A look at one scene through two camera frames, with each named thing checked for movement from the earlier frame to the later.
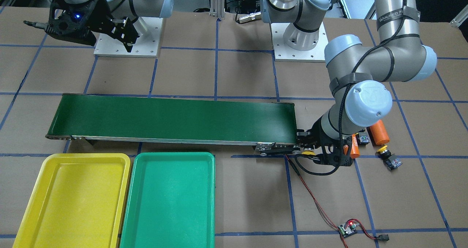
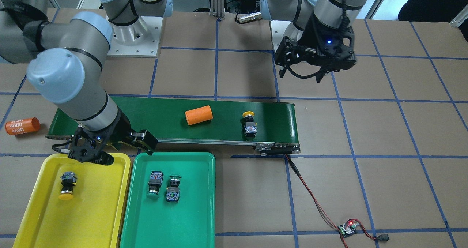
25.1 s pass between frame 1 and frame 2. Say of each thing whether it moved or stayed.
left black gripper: moved
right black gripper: moved
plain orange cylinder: moved
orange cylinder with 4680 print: moved
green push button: moved
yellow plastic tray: stayed
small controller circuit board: stayed
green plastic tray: stayed
